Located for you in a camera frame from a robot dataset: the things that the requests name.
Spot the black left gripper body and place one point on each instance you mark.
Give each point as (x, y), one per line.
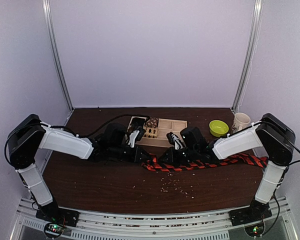
(134, 156)

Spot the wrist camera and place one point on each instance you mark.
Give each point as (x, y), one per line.
(136, 136)
(174, 140)

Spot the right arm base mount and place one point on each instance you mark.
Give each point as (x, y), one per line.
(254, 217)

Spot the wooden compartment box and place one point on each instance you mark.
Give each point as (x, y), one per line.
(165, 126)

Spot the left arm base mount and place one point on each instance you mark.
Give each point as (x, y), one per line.
(58, 219)

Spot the black rolled tie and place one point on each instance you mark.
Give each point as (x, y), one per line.
(137, 122)

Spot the left aluminium frame post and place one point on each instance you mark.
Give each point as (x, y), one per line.
(55, 53)

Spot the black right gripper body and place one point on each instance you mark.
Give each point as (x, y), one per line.
(176, 160)

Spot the aluminium front rail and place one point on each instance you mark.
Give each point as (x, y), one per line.
(207, 225)

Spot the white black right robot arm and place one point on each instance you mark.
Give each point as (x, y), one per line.
(190, 149)

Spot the beige patterned rolled tie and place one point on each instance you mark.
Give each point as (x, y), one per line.
(150, 132)

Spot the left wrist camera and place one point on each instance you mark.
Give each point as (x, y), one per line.
(136, 136)

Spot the right aluminium frame post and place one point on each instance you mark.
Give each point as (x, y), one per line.
(250, 51)

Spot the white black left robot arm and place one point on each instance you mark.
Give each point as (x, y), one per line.
(110, 140)

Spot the red navy striped tie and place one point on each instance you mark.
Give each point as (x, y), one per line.
(241, 158)

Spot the brown floral rolled tie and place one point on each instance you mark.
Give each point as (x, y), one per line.
(152, 122)

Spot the green bowl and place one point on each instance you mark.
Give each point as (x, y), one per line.
(218, 128)

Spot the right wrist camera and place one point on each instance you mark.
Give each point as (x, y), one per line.
(174, 140)

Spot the aluminium frame post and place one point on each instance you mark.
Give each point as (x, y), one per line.
(55, 53)
(250, 51)

